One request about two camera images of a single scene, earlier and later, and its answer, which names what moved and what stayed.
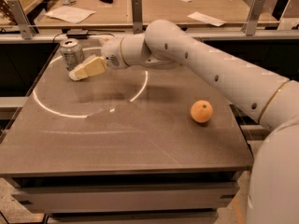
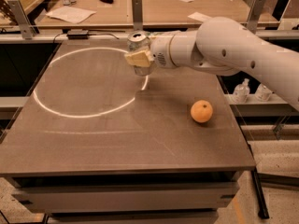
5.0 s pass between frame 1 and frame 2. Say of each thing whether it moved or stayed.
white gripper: moved
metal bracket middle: stayed
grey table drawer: stayed
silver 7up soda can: moved
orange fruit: stayed
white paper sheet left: stayed
